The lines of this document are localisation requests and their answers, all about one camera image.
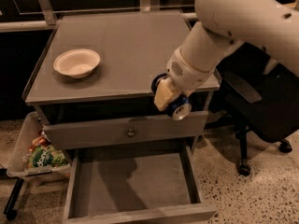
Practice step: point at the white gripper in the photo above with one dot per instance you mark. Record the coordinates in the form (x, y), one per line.
(187, 73)

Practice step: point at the blue pepsi can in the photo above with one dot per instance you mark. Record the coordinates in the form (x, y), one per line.
(177, 110)

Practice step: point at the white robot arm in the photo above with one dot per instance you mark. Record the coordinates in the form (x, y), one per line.
(222, 27)

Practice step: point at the grey top drawer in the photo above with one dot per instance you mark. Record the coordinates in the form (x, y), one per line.
(114, 131)

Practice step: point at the round metal drawer knob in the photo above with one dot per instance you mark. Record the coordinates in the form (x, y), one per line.
(131, 133)

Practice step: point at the grey drawer cabinet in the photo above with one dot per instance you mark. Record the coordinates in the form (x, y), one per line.
(134, 48)

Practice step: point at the open grey middle drawer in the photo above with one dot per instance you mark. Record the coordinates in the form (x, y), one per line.
(144, 184)

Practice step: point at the white paper bowl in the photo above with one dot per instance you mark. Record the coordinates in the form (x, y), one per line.
(76, 63)

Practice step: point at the black office chair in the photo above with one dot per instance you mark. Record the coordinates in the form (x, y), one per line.
(266, 103)

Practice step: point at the orange snack bag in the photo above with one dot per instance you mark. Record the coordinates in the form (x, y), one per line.
(39, 142)

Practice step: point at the metal railing bar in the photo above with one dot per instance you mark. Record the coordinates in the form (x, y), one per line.
(30, 15)

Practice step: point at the green snack bag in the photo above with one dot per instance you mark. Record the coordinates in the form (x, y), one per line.
(47, 156)

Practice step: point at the clear plastic bin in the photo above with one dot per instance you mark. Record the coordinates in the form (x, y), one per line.
(18, 162)

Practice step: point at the black cart leg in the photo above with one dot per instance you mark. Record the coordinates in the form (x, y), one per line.
(9, 210)

